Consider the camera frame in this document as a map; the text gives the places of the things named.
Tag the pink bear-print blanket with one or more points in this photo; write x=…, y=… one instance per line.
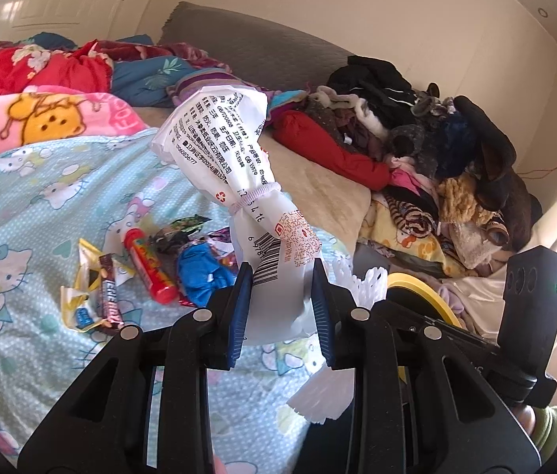
x=61, y=118

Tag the grey fuzzy garment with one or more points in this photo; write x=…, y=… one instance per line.
x=406, y=140

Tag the light blue cat-print blanket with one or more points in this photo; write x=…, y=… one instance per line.
x=36, y=197

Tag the yellow-rimmed black bin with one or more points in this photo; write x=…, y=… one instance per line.
x=409, y=280

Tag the red garment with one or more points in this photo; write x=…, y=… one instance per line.
x=327, y=150

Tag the black jacket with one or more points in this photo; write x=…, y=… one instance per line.
x=377, y=84

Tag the yellow white snack wrapper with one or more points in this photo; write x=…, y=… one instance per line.
x=78, y=306

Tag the recessed ceiling light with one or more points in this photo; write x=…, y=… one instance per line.
x=542, y=11

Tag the blue leaf-print quilt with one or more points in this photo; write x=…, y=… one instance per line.
x=150, y=81

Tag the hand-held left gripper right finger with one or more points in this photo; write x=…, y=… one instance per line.
x=322, y=316

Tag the brown striped cloth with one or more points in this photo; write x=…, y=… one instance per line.
x=409, y=217

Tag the blue crumpled wrapper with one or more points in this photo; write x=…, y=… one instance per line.
x=199, y=271

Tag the white pleated paper liner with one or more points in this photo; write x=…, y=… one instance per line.
x=367, y=286

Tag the navy fuzzy garment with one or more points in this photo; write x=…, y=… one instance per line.
x=456, y=136

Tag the cream sherpa cloth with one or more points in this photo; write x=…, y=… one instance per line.
x=470, y=244

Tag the brown candy bar wrapper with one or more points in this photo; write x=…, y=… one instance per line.
x=109, y=296

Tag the white garment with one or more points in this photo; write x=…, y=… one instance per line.
x=219, y=158

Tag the dark green candy wrapper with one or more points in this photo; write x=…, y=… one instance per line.
x=179, y=227

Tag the grey felt mat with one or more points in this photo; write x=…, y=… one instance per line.
x=258, y=44

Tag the tan fuzzy garment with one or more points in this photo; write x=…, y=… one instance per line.
x=461, y=197

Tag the purple striped blanket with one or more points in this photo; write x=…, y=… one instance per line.
x=209, y=79

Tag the yellow cartoon-print blanket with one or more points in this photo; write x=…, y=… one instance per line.
x=406, y=249

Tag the pink garment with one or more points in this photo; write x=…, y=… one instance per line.
x=409, y=177

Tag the dark maroon garment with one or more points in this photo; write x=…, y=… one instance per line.
x=327, y=113

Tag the dark red floral quilt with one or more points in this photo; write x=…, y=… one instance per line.
x=179, y=52

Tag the purple candy wrapper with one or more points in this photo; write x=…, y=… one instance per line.
x=219, y=249

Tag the red candy tube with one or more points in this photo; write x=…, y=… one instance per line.
x=147, y=266

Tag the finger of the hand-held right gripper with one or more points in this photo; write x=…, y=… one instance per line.
x=466, y=336

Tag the beige fleece blanket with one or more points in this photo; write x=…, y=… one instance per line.
x=318, y=182

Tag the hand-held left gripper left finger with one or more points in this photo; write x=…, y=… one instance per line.
x=239, y=306

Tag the person's right forearm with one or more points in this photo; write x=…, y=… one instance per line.
x=554, y=429

